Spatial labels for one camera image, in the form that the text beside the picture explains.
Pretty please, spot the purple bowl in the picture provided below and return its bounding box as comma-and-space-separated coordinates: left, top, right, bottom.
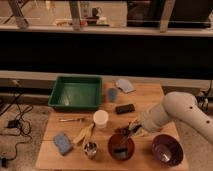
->
152, 134, 184, 167

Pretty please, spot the blue-grey cup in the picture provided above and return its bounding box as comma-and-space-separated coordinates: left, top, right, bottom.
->
107, 88, 118, 102

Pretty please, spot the white cup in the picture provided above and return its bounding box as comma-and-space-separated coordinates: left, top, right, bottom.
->
93, 110, 109, 129

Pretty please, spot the black power adapter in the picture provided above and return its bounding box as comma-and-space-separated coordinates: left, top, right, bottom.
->
7, 120, 19, 129

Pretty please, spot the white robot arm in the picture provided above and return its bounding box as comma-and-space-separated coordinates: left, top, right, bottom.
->
129, 92, 213, 145

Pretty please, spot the red bowl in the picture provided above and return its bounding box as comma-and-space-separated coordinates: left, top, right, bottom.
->
107, 134, 135, 161

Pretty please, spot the small metal cup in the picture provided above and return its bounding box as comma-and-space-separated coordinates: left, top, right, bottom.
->
84, 142, 98, 159

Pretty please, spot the black rectangular block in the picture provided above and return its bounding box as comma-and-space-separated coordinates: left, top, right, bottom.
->
115, 104, 135, 114

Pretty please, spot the bunch of dark grapes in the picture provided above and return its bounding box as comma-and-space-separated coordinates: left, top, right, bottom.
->
114, 125, 130, 136

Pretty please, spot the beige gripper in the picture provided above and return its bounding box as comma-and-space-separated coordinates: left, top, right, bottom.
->
128, 119, 148, 137

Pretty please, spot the green plastic tray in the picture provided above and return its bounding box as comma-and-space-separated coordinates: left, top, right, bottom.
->
48, 76, 102, 112

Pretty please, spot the black brush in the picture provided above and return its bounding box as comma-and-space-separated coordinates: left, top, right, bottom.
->
111, 125, 141, 161

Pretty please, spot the blue sponge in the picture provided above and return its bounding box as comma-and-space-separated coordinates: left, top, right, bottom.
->
53, 132, 73, 156

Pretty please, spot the blue-grey cloth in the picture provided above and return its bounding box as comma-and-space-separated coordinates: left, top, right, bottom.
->
115, 79, 135, 93

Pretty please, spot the banana peel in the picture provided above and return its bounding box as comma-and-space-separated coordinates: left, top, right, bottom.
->
73, 123, 95, 145

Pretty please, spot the black power cable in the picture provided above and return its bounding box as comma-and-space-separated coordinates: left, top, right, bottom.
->
0, 79, 34, 168

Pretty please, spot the metal fork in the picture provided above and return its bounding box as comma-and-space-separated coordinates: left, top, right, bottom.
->
59, 118, 85, 122

